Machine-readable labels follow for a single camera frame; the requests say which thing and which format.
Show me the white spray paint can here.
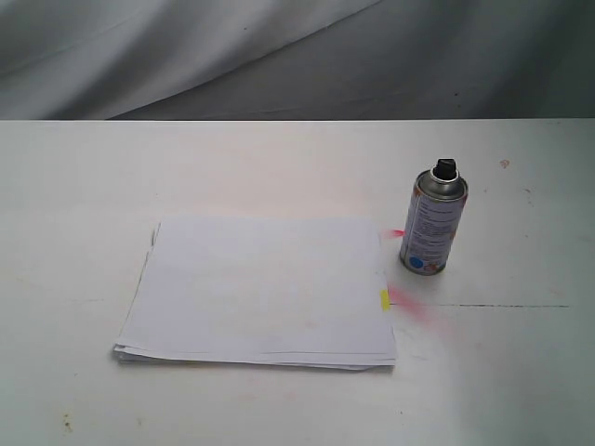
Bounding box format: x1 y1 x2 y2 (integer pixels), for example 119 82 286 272
399 158 469 276

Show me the white paper stack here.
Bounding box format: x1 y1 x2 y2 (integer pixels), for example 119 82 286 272
113 216 396 370

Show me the white backdrop cloth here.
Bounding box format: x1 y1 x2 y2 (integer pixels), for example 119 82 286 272
1 1 594 120

